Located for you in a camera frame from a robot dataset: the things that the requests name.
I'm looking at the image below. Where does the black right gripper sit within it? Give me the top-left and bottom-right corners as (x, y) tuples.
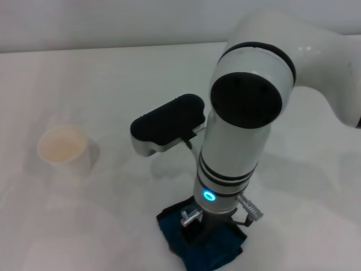
(180, 210), (235, 247)

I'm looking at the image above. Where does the blue rag with black trim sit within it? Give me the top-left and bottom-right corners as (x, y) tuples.
(156, 197), (248, 270)

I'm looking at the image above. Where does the white paper cup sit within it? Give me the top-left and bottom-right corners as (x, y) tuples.
(36, 125), (93, 179)

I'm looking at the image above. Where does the small silver bracket connector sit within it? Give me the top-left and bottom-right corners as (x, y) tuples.
(180, 208), (202, 228)

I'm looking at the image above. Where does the silver ribbed cable connector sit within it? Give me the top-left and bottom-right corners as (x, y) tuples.
(236, 194), (265, 221)

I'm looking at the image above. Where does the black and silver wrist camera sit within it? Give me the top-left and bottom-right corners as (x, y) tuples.
(130, 94), (206, 157)

